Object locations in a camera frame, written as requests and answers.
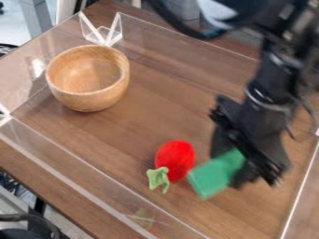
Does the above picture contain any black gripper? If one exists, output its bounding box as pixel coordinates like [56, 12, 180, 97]
[209, 95, 296, 190]

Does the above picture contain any green rectangular block stick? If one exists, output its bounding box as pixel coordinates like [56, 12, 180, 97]
[186, 148, 245, 200]

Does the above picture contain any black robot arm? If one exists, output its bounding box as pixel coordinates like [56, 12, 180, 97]
[197, 0, 319, 188]

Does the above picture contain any brown wooden bowl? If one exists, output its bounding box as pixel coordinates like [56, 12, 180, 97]
[45, 45, 129, 112]

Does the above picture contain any red plush strawberry toy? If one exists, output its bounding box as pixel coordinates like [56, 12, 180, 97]
[145, 139, 196, 193]

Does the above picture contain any clear acrylic tray enclosure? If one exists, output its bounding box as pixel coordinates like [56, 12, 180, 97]
[0, 13, 314, 239]

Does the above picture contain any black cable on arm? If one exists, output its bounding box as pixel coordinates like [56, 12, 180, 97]
[144, 0, 228, 41]

